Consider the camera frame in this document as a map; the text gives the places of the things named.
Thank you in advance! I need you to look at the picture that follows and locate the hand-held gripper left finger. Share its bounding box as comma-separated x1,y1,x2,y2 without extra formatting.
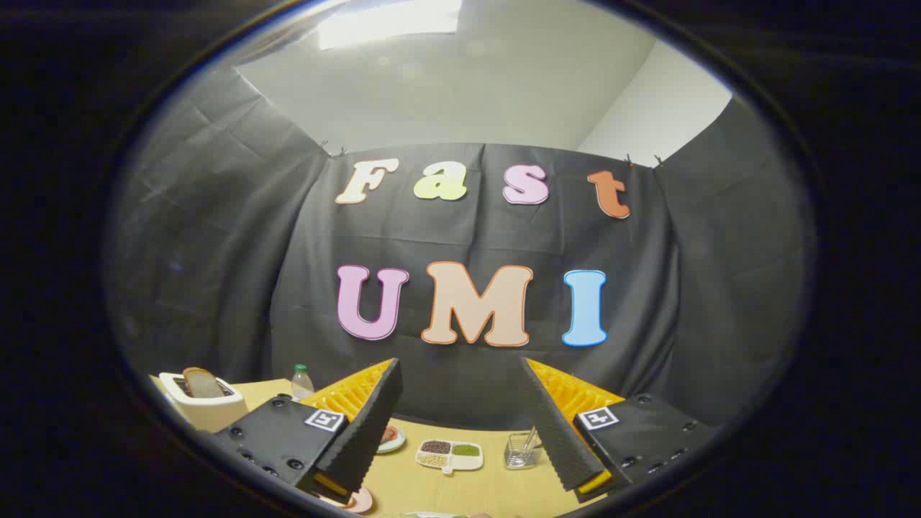
209,358,404,505

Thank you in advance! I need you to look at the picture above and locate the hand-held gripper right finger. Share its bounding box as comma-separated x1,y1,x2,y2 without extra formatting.
520,356,722,504

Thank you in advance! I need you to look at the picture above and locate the brown toast slice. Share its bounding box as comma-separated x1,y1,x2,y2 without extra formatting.
182,367,225,399

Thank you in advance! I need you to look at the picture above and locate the light blue plate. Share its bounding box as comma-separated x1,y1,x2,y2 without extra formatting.
376,424,407,455

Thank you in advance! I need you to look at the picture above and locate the clear glass container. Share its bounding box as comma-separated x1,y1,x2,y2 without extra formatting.
504,430,543,471

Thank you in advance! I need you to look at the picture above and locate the pink plate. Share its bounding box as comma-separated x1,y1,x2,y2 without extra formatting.
317,486,375,515

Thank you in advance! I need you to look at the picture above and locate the white divided seasoning dish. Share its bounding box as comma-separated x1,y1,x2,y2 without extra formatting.
415,439,484,476

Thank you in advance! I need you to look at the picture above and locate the white toaster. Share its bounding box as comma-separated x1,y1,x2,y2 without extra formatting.
158,371,250,433

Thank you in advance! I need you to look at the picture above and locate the ceiling light panel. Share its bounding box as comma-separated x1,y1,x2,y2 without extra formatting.
317,0,463,50

